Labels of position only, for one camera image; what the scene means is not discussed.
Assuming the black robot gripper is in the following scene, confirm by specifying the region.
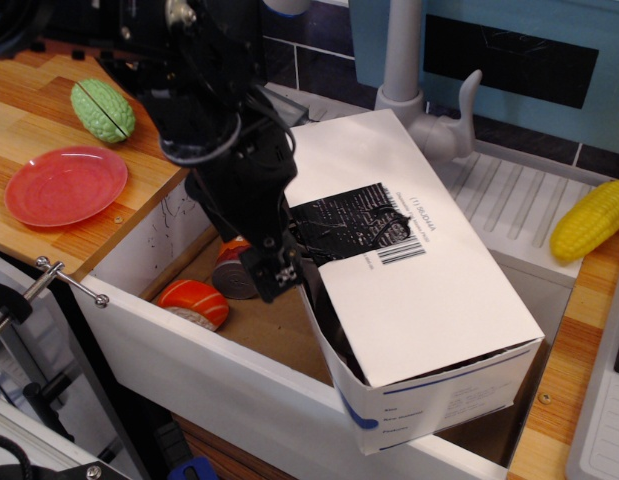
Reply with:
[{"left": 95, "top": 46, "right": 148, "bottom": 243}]
[{"left": 160, "top": 86, "right": 304, "bottom": 303}]

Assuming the white cardboard box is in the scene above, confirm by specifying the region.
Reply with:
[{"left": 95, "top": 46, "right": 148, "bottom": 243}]
[{"left": 286, "top": 110, "right": 544, "bottom": 455}]

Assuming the toy beans can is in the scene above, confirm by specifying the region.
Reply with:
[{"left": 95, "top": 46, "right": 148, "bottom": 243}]
[{"left": 211, "top": 236, "right": 257, "bottom": 300}]

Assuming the orange salmon sushi toy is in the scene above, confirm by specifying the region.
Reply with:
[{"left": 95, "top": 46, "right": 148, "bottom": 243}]
[{"left": 157, "top": 279, "right": 230, "bottom": 331}]

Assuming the white toy sink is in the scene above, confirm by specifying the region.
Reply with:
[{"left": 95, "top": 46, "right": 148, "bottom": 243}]
[{"left": 71, "top": 82, "right": 619, "bottom": 480}]

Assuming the grey block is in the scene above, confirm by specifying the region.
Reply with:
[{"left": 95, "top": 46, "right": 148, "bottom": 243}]
[{"left": 263, "top": 89, "right": 310, "bottom": 127}]

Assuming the grey toy faucet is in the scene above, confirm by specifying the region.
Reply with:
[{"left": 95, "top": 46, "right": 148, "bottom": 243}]
[{"left": 374, "top": 0, "right": 484, "bottom": 165}]

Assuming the pink plastic plate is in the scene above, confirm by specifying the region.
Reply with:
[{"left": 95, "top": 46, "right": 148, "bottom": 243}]
[{"left": 4, "top": 146, "right": 128, "bottom": 228}]

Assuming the green toy bitter melon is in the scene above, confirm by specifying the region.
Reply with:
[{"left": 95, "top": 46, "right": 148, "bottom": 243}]
[{"left": 70, "top": 79, "right": 136, "bottom": 143}]

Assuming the metal clamp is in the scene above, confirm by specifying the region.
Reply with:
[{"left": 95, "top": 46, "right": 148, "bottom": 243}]
[{"left": 0, "top": 256, "right": 109, "bottom": 336}]

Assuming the yellow toy corn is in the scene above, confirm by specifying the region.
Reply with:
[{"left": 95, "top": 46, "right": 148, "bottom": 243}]
[{"left": 549, "top": 180, "right": 619, "bottom": 262}]

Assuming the grey tray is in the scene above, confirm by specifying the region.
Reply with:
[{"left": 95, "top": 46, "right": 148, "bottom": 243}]
[{"left": 565, "top": 278, "right": 619, "bottom": 479}]

